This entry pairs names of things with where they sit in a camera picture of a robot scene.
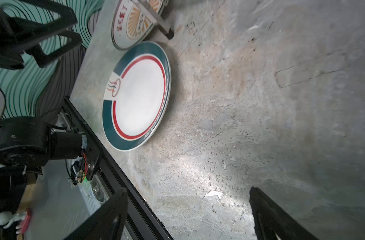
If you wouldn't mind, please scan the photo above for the white plate green red rim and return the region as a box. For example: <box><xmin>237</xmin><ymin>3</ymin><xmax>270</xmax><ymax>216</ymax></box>
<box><xmin>102</xmin><ymin>41</ymin><xmax>171</xmax><ymax>152</ymax></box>

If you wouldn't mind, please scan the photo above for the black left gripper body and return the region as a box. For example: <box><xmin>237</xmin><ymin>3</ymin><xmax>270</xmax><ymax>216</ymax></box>
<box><xmin>0</xmin><ymin>47</ymin><xmax>25</xmax><ymax>70</ymax></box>

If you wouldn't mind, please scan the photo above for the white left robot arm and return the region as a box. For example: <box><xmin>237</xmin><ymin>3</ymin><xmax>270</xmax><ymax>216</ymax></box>
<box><xmin>0</xmin><ymin>1</ymin><xmax>87</xmax><ymax>176</ymax></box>

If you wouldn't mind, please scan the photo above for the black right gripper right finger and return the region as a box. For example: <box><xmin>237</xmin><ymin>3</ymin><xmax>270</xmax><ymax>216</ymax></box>
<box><xmin>249</xmin><ymin>187</ymin><xmax>318</xmax><ymax>240</ymax></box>

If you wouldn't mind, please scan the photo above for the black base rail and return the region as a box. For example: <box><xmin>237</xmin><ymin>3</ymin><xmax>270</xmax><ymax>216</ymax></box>
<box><xmin>62</xmin><ymin>96</ymin><xmax>173</xmax><ymax>240</ymax></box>

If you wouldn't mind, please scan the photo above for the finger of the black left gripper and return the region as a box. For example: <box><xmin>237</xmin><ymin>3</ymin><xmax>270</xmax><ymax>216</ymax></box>
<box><xmin>25</xmin><ymin>30</ymin><xmax>82</xmax><ymax>68</ymax></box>
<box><xmin>0</xmin><ymin>1</ymin><xmax>78</xmax><ymax>53</ymax></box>

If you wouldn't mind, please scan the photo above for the steel wire dish rack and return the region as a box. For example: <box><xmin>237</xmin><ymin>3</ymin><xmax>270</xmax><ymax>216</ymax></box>
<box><xmin>132</xmin><ymin>0</ymin><xmax>174</xmax><ymax>40</ymax></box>

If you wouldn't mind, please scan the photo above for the left white plate orange sunburst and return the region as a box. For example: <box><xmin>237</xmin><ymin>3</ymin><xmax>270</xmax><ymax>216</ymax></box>
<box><xmin>111</xmin><ymin>0</ymin><xmax>169</xmax><ymax>51</ymax></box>

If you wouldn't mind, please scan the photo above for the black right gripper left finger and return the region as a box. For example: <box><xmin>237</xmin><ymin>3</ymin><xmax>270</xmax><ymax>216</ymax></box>
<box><xmin>65</xmin><ymin>188</ymin><xmax>128</xmax><ymax>240</ymax></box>

